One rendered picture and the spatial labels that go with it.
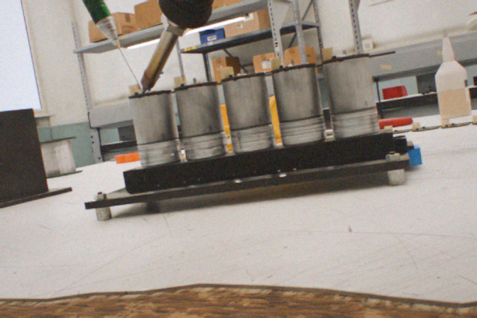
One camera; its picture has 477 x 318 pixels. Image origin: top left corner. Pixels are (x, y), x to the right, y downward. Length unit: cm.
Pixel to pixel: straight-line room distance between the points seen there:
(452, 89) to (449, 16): 414
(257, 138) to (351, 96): 5
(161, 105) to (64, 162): 49
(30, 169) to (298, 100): 28
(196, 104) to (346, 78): 8
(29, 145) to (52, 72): 577
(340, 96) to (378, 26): 464
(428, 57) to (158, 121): 237
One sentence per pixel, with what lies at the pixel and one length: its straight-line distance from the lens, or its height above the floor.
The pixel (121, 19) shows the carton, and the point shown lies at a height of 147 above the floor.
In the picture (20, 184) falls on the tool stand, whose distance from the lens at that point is 51.
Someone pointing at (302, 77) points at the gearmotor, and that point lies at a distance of 30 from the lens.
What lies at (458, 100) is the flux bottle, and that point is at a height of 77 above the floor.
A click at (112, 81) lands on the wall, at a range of 636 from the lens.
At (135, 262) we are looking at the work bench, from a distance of 19.
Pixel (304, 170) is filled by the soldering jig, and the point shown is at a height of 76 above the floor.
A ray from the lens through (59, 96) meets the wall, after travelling 628.
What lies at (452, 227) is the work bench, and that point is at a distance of 18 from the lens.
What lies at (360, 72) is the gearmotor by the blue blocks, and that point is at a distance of 30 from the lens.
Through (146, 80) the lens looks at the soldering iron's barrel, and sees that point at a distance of 31.
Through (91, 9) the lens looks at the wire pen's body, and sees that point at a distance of 34.
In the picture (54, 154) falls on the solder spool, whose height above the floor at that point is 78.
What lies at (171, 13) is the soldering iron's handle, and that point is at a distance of 26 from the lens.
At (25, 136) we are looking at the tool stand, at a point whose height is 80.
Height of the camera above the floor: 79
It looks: 5 degrees down
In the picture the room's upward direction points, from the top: 9 degrees counter-clockwise
